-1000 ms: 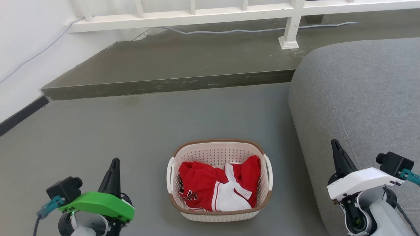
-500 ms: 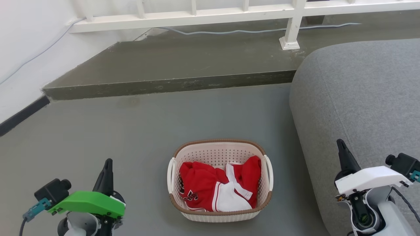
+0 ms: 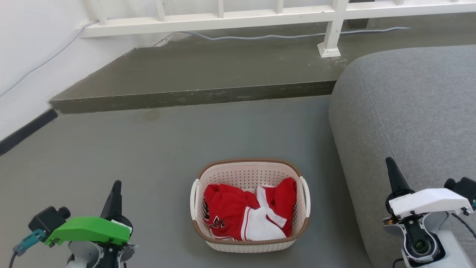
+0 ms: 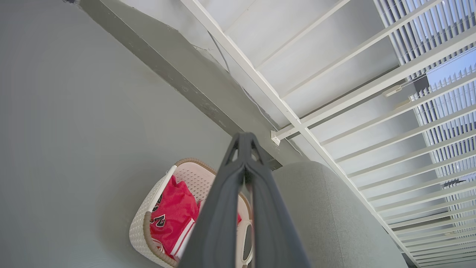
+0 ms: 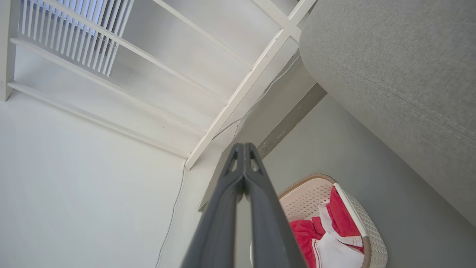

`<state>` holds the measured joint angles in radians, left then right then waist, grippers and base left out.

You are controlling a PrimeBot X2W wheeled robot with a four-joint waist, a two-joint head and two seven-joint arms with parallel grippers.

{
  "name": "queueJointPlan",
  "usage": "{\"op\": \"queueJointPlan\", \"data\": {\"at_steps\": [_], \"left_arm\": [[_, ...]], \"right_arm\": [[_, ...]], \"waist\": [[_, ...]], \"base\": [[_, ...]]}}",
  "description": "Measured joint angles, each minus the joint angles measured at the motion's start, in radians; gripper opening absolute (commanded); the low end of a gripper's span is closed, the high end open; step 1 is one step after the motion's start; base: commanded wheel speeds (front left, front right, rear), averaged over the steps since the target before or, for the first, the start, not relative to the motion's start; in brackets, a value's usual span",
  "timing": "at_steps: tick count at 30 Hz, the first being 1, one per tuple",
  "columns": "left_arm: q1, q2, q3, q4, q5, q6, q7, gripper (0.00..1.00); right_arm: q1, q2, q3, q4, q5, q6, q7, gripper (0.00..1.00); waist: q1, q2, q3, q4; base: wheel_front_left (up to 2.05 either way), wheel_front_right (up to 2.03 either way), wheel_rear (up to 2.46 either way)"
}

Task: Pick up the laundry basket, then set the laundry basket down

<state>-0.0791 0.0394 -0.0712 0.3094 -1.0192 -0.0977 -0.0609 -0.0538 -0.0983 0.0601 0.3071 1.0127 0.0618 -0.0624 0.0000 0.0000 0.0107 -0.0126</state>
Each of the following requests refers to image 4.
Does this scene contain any grey fabric sofa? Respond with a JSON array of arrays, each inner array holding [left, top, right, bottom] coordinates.
[[273, 161, 409, 268]]

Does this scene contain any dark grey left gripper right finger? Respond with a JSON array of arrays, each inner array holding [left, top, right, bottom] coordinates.
[[245, 132, 311, 268]]

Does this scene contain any white perforated plastic laundry basket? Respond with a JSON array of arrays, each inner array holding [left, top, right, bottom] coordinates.
[[129, 158, 255, 268]]

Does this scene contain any white metal railing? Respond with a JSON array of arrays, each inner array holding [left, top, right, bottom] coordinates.
[[180, 0, 476, 268]]

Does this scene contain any raised grey concrete step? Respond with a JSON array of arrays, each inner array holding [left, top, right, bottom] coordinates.
[[76, 0, 310, 172]]

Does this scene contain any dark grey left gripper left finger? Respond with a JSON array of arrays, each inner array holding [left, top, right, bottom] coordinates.
[[178, 132, 249, 268]]

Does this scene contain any red sports jersey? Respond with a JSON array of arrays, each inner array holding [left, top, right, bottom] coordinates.
[[149, 175, 242, 261]]

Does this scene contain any thin light blue cable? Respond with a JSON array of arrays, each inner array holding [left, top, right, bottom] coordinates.
[[207, 31, 302, 155]]

